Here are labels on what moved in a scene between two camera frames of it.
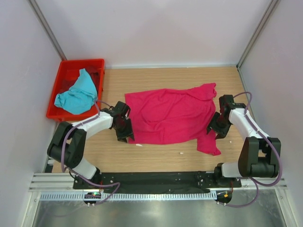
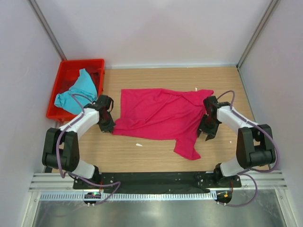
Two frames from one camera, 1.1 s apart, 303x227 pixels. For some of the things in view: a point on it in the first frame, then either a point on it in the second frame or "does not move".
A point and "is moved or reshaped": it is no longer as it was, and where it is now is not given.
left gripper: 122,136 → 109,127
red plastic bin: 68,75 does not move
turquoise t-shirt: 79,97 does not move
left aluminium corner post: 35,6 does not move
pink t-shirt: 164,116 is moved or reshaped
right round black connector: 224,197 does not move
